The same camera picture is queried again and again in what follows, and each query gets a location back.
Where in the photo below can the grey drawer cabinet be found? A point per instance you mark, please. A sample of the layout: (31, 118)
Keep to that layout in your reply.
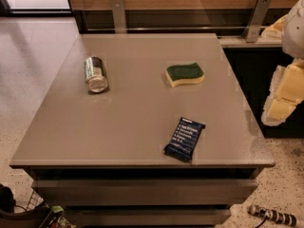
(101, 155)

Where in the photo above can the metal bracket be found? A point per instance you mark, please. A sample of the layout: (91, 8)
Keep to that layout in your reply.
(251, 32)
(118, 13)

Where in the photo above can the green yellow sponge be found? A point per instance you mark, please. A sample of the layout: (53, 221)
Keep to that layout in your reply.
(191, 74)

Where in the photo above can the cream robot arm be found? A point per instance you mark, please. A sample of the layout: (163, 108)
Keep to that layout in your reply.
(292, 37)

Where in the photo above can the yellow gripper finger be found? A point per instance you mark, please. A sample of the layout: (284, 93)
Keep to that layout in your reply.
(286, 93)
(274, 30)

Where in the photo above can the black white striped cable plug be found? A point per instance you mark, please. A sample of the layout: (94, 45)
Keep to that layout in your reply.
(275, 216)

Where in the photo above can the left metal bracket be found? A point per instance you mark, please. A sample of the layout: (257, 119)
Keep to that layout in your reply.
(118, 13)

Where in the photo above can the green metal can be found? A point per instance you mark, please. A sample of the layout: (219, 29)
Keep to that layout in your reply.
(95, 76)

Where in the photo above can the dark blue snack packet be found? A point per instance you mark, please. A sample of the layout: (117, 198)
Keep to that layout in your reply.
(184, 140)

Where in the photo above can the right metal bracket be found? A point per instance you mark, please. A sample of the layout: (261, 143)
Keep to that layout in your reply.
(251, 32)

